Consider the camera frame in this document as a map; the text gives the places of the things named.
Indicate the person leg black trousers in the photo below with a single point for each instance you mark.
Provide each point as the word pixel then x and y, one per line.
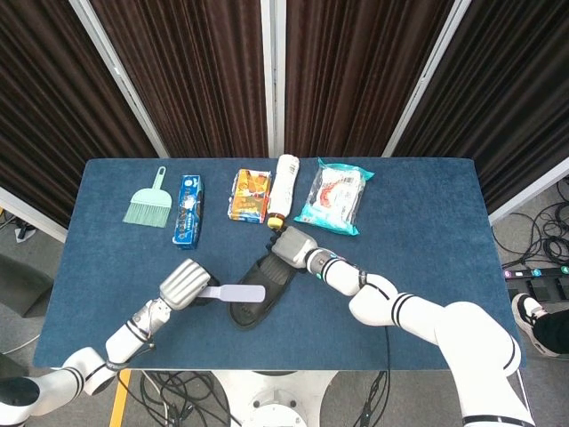
pixel 553 329

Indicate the dark grey floor object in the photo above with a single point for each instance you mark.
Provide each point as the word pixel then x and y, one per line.
pixel 22 284

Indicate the black foot pedal box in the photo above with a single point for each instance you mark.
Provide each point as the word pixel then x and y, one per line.
pixel 538 289

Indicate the blue fabric table cover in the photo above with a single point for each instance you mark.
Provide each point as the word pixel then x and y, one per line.
pixel 400 267

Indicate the white bottle yellow cap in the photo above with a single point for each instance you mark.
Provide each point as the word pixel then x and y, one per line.
pixel 283 191

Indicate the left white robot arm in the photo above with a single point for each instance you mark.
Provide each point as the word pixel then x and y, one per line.
pixel 124 338

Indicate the black rubber slipper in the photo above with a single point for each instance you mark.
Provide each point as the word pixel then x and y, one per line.
pixel 262 280

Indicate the teal clear snack bag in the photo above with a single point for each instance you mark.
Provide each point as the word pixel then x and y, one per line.
pixel 333 200

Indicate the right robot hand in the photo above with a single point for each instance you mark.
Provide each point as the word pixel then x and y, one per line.
pixel 293 247

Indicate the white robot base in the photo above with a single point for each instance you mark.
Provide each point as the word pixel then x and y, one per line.
pixel 275 400

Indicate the blue toothpaste box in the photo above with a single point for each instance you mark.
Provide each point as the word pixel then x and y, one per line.
pixel 189 213

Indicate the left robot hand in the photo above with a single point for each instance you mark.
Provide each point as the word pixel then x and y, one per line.
pixel 182 284

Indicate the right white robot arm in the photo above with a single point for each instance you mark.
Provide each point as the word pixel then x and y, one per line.
pixel 422 311

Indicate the brown curtain partition panel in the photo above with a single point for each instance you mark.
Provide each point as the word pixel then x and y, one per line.
pixel 511 102
pixel 44 111
pixel 355 80
pixel 191 80

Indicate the black white sneaker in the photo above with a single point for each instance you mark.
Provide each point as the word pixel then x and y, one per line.
pixel 529 320

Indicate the orange yellow snack pack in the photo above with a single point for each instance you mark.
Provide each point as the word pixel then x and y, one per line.
pixel 250 195

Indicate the mint green hand broom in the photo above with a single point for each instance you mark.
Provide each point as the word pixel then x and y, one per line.
pixel 149 207

